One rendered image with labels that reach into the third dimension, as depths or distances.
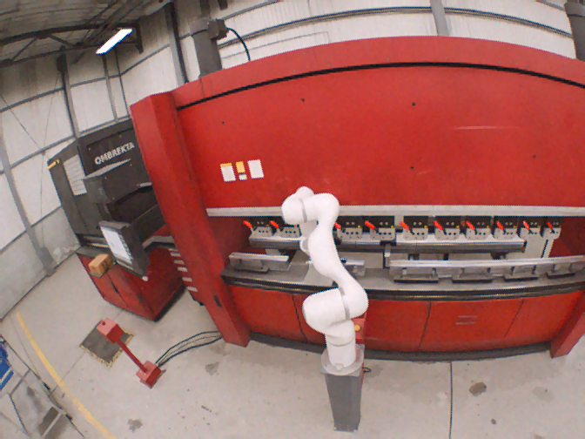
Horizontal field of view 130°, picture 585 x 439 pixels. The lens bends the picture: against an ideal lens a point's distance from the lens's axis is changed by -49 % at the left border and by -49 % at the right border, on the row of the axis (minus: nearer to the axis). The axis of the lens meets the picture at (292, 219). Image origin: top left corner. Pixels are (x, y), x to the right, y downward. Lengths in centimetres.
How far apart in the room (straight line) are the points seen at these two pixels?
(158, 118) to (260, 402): 223
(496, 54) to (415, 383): 227
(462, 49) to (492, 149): 53
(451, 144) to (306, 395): 203
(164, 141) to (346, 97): 111
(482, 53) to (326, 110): 89
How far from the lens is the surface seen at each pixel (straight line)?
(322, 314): 91
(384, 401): 223
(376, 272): 185
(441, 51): 138
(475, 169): 150
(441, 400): 230
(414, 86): 137
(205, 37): 184
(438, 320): 197
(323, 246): 96
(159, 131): 175
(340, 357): 114
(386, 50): 135
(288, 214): 102
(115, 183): 170
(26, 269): 752
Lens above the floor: 206
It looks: 27 degrees down
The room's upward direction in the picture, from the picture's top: 12 degrees counter-clockwise
